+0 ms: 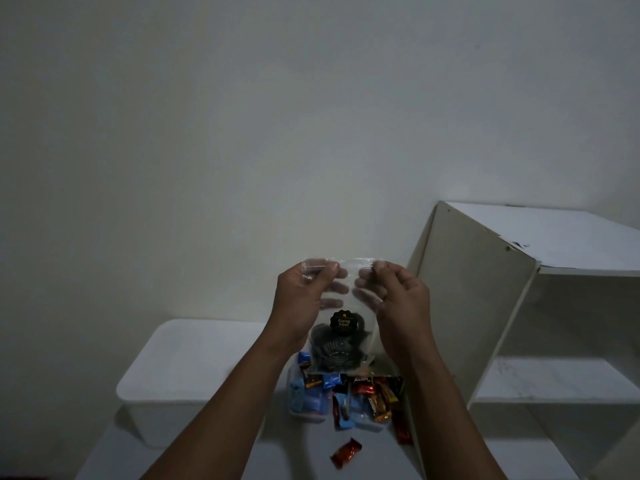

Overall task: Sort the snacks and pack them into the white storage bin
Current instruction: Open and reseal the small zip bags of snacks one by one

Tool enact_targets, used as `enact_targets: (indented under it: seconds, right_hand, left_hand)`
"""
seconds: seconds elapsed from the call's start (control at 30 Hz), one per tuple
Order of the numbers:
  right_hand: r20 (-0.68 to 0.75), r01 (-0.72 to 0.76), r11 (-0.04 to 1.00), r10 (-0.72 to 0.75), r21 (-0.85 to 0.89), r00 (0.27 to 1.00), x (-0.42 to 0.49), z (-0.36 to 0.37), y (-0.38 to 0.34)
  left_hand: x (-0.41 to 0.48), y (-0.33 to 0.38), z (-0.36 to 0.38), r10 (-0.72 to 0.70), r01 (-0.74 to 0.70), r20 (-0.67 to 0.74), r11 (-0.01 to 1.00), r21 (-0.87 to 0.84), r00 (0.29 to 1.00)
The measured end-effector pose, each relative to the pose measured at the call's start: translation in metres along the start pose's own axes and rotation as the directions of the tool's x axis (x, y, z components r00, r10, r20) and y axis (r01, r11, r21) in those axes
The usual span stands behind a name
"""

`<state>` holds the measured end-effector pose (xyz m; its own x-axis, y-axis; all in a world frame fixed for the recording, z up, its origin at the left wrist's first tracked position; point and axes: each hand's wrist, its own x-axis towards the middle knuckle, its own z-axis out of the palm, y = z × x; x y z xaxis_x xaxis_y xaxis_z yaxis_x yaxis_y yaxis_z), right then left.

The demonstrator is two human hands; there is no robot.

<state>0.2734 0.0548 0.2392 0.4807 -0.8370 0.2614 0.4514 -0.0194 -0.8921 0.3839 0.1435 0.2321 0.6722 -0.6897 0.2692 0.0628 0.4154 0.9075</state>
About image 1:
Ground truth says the white shelf unit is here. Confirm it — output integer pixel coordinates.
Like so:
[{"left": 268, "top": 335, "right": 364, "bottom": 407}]
[{"left": 403, "top": 200, "right": 640, "bottom": 480}]

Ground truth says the white plastic storage bin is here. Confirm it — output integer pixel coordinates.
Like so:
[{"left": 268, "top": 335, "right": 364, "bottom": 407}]
[{"left": 115, "top": 319, "right": 272, "bottom": 449}]

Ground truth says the person's right forearm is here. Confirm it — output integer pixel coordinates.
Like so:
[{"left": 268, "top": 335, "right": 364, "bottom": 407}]
[{"left": 399, "top": 359, "right": 512, "bottom": 480}]

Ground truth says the red candy wrapper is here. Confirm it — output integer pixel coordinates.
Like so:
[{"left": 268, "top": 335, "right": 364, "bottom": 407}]
[{"left": 329, "top": 437, "right": 364, "bottom": 471}]

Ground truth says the person's left forearm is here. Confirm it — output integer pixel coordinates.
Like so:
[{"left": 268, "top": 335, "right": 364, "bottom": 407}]
[{"left": 139, "top": 339, "right": 297, "bottom": 480}]

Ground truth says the person's left hand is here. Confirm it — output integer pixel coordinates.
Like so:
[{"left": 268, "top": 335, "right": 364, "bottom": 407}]
[{"left": 266, "top": 260, "right": 349, "bottom": 357}]

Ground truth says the pile of candies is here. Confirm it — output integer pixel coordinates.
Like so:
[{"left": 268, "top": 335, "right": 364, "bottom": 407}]
[{"left": 289, "top": 351, "right": 415, "bottom": 447}]

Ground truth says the clear bag of grey snacks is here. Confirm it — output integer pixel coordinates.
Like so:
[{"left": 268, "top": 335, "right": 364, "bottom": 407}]
[{"left": 301, "top": 256, "right": 389, "bottom": 377}]

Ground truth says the person's right hand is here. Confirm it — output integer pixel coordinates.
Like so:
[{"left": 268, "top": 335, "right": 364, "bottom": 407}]
[{"left": 351, "top": 260, "right": 433, "bottom": 371}]

